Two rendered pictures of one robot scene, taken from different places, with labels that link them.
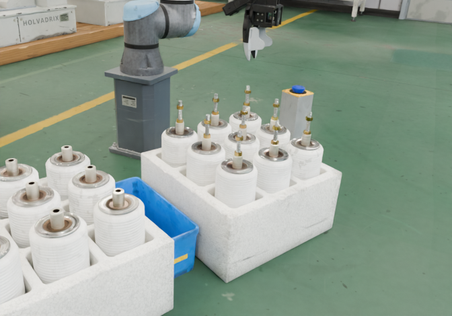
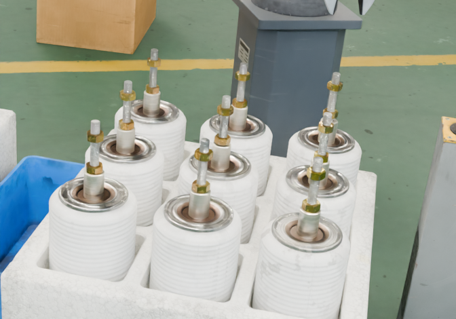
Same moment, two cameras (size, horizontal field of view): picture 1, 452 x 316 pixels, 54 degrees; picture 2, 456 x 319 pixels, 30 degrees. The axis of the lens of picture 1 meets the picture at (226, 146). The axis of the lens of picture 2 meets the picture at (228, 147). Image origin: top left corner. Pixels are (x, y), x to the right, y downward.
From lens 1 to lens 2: 0.88 m
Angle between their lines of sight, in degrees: 44
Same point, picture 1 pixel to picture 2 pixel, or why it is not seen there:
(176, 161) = not seen: hidden behind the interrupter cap
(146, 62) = not seen: outside the picture
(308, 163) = (273, 273)
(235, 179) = (53, 210)
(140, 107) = (250, 68)
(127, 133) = not seen: hidden behind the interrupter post
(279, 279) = not seen: outside the picture
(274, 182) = (162, 269)
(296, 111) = (435, 176)
